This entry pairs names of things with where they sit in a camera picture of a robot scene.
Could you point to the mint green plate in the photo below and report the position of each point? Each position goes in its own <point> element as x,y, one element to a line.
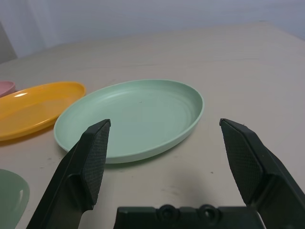
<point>143,114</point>

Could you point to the pink plate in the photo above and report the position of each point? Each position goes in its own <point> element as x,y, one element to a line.
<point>6,88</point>

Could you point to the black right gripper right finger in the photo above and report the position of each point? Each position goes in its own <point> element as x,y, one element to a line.
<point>262,181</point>

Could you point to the green cutting board tray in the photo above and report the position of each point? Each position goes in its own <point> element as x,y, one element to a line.
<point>10,198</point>

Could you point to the yellow plate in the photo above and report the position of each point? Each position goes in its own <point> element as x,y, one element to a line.
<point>35,107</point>

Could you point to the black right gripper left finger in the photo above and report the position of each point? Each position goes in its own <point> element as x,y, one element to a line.
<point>71,181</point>

